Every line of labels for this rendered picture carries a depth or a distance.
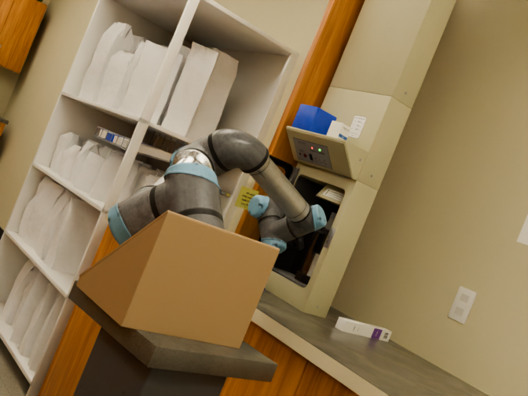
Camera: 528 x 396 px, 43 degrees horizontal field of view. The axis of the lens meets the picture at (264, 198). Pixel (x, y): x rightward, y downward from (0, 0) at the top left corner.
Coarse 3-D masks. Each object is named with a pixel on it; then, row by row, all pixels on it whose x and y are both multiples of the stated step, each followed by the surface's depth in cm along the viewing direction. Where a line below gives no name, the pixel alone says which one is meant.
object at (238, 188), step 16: (224, 176) 228; (240, 176) 232; (224, 192) 230; (240, 192) 233; (256, 192) 236; (224, 208) 231; (240, 208) 234; (224, 224) 232; (240, 224) 236; (256, 224) 239
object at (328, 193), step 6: (324, 186) 236; (330, 186) 232; (318, 192) 235; (324, 192) 231; (330, 192) 230; (336, 192) 229; (342, 192) 229; (324, 198) 229; (330, 198) 228; (336, 198) 228; (342, 198) 228; (336, 204) 244
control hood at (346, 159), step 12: (288, 132) 236; (300, 132) 230; (312, 132) 225; (324, 144) 221; (336, 144) 215; (348, 144) 212; (336, 156) 219; (348, 156) 214; (360, 156) 217; (324, 168) 228; (336, 168) 222; (348, 168) 216; (360, 168) 218
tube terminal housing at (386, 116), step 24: (336, 96) 239; (360, 96) 230; (384, 96) 221; (336, 120) 235; (384, 120) 219; (360, 144) 223; (384, 144) 222; (312, 168) 237; (384, 168) 225; (360, 192) 221; (336, 216) 220; (360, 216) 223; (336, 240) 220; (336, 264) 222; (288, 288) 227; (312, 288) 219; (336, 288) 225; (312, 312) 221
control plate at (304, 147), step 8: (296, 144) 235; (304, 144) 231; (312, 144) 227; (296, 152) 238; (304, 152) 234; (312, 152) 229; (320, 152) 225; (304, 160) 236; (312, 160) 232; (320, 160) 228; (328, 160) 223
